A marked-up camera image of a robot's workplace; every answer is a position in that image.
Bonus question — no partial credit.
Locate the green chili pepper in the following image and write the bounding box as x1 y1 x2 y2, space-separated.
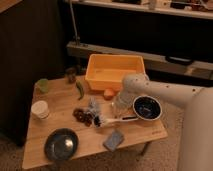
76 81 84 100

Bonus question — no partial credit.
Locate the dark blue ceramic bowl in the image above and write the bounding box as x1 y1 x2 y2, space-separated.
132 96 162 121

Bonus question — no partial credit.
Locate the dark glass cup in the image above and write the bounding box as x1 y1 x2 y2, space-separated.
66 67 76 83

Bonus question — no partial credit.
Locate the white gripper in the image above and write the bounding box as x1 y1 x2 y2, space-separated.
114 91 135 109

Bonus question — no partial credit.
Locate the crumpled clear plastic bag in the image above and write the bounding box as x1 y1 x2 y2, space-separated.
88 97 100 117

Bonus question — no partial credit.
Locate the orange round fruit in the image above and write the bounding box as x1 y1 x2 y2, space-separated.
103 89 115 100

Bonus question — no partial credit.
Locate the metal pole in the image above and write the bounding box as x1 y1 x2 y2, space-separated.
69 0 80 45

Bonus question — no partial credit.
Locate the blue sponge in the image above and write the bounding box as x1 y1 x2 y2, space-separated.
103 130 124 152

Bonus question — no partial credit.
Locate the white paper cup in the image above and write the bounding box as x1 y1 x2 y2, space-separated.
31 100 50 119

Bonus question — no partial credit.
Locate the bunch of dark grapes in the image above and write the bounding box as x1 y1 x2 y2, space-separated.
73 108 93 126

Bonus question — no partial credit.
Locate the white shelf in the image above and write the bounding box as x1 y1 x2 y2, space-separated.
64 0 213 20

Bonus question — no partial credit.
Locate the metal rail beam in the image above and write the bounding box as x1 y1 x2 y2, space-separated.
66 41 213 80

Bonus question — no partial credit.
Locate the green plastic cup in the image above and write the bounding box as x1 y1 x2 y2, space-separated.
36 78 49 93

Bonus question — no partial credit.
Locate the black and white brush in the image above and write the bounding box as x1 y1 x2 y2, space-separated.
94 116 138 127

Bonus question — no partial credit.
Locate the grey metal plate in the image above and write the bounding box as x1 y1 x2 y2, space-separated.
44 128 79 162

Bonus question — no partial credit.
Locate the wooden table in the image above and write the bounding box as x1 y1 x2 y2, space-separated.
22 76 168 169

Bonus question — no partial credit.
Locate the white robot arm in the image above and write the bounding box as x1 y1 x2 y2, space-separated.
114 73 213 171

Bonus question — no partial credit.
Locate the yellow plastic bin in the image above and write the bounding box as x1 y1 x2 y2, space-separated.
85 54 146 91

